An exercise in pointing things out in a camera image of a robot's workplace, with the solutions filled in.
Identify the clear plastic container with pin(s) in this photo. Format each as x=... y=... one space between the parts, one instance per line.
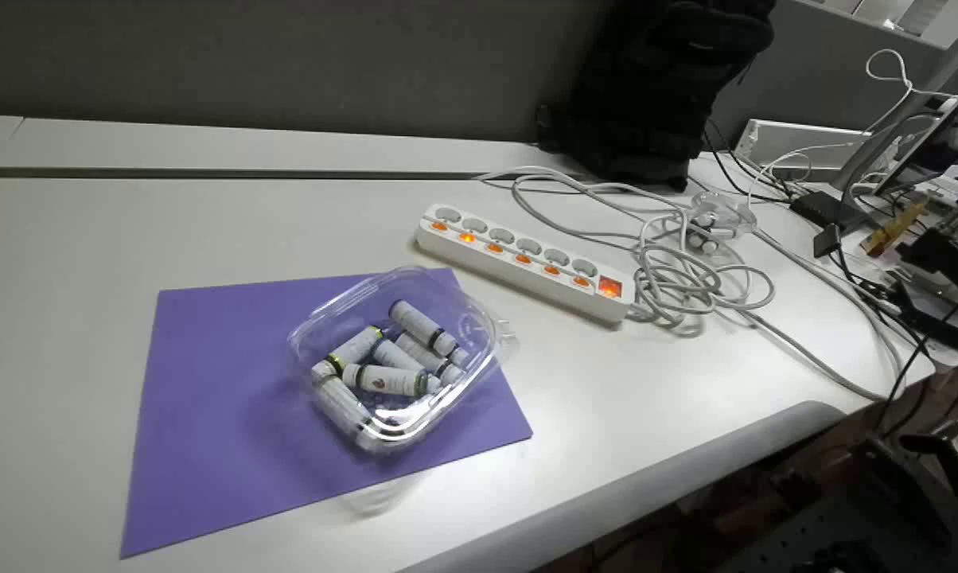
x=393 y=425

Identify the white flat box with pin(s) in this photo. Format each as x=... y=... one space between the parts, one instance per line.
x=800 y=144

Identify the black backpack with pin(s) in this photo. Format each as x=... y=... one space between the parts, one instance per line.
x=657 y=83

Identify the black electronic device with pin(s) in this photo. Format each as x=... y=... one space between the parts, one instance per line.
x=949 y=265

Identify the yellow wooden stick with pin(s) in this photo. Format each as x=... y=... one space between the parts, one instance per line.
x=897 y=227

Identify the purple paper mat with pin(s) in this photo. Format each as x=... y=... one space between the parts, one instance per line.
x=212 y=425

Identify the white power strip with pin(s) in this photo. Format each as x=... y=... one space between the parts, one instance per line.
x=521 y=258

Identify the silver monitor stand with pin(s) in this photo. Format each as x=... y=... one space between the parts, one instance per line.
x=919 y=116

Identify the white sharpie marker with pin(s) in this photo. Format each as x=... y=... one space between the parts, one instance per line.
x=389 y=380
x=351 y=349
x=342 y=410
x=419 y=325
x=451 y=370
x=396 y=354

